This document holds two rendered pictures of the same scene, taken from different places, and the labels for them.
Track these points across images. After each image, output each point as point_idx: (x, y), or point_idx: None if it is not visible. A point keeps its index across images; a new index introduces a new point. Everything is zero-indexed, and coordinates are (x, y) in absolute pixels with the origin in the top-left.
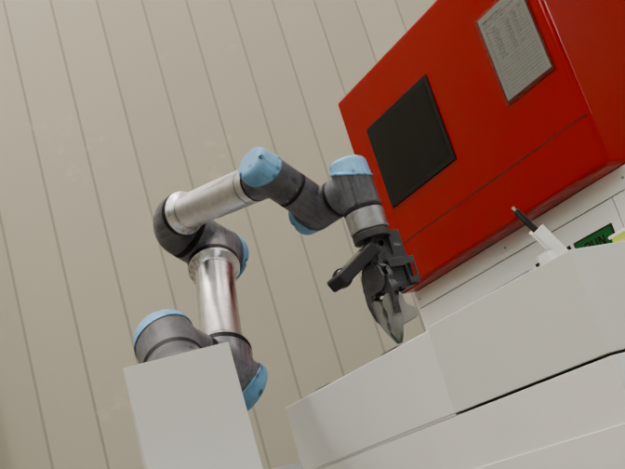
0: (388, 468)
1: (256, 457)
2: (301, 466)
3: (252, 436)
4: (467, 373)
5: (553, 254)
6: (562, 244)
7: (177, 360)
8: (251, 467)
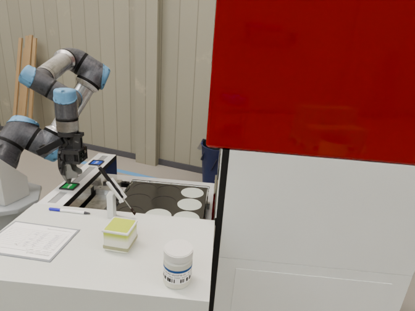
0: None
1: (3, 200)
2: (16, 211)
3: (2, 193)
4: None
5: (110, 197)
6: (117, 195)
7: None
8: (1, 202)
